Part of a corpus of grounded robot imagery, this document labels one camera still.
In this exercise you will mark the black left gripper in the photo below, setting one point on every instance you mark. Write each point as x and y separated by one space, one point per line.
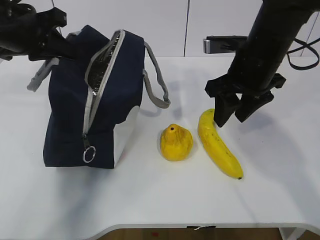
26 32

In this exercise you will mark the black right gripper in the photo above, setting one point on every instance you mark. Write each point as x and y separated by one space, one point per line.
224 90

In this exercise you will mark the yellow banana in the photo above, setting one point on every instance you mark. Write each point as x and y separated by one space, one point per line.
216 148

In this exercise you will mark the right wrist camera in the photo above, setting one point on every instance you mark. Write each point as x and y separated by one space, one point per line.
223 44

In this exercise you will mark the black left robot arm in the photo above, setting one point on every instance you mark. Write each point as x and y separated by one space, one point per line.
26 32

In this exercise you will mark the navy blue lunch bag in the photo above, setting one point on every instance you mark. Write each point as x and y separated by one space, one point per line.
95 99

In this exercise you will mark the white table leg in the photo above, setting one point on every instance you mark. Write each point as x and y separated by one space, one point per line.
291 233

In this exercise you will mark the yellow pear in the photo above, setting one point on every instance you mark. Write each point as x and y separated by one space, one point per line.
176 143

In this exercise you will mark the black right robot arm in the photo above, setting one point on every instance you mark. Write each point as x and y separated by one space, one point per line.
247 85

